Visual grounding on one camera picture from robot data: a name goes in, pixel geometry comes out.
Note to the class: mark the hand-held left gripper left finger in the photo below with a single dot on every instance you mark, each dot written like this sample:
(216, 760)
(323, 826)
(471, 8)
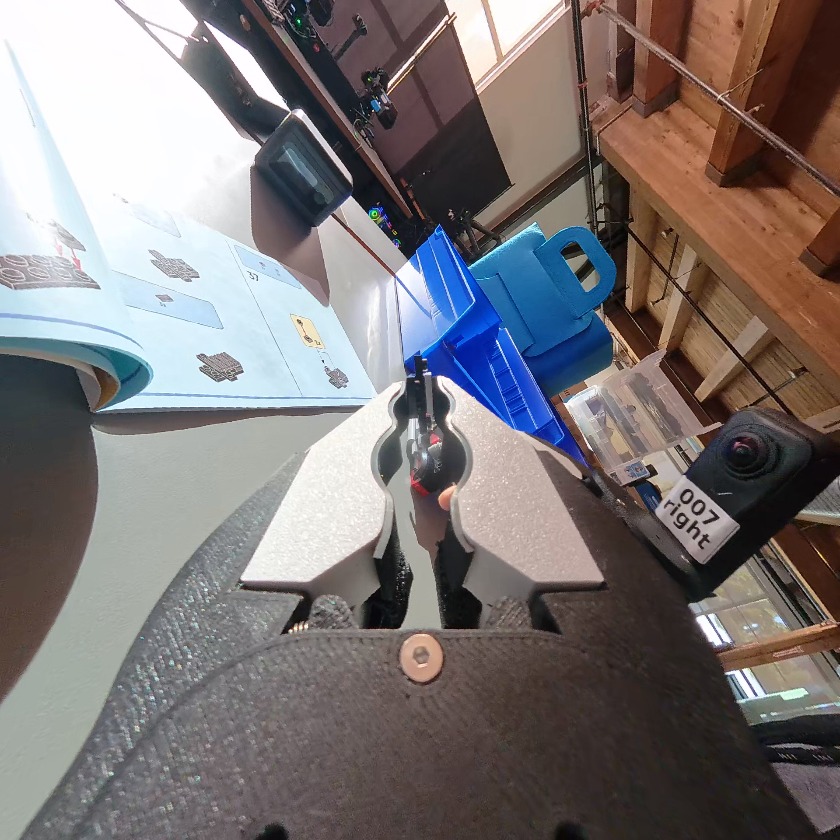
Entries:
(315, 518)

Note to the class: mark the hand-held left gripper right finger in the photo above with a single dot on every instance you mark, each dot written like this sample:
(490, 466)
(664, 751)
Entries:
(518, 518)

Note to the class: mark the toy brick truck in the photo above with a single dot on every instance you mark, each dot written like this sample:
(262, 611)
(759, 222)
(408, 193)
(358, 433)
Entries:
(426, 459)

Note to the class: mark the black brick assembly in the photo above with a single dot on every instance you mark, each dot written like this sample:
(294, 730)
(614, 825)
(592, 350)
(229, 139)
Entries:
(418, 394)

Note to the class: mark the blue plastic bin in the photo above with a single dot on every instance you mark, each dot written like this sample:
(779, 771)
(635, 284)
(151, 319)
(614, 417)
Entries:
(564, 446)
(433, 295)

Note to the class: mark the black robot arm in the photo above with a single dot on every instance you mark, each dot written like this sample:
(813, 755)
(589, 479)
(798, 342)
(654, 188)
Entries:
(377, 102)

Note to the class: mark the person's right hand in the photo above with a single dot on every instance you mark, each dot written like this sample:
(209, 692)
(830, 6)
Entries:
(447, 497)

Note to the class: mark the small blue printed box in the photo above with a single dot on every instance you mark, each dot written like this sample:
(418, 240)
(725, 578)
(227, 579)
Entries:
(633, 472)

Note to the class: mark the clear plastic storage box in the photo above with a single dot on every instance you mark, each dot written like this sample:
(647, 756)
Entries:
(636, 407)

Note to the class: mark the window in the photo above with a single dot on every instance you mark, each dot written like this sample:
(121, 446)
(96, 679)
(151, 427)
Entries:
(754, 623)
(518, 33)

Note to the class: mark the blue felt bag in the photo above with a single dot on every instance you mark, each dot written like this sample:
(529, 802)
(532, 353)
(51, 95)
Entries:
(544, 308)

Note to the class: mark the light blue instruction booklet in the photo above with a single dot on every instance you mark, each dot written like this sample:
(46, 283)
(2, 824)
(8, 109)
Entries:
(197, 295)

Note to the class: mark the black jacket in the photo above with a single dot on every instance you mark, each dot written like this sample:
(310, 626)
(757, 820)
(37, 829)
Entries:
(800, 728)

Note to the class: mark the computer tower glowing fans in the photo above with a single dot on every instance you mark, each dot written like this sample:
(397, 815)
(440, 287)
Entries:
(384, 223)

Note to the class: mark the grey cube-shaped device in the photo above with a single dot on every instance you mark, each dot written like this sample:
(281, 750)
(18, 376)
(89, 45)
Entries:
(302, 170)

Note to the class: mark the brown background table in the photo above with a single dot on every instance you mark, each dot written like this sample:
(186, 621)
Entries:
(328, 98)

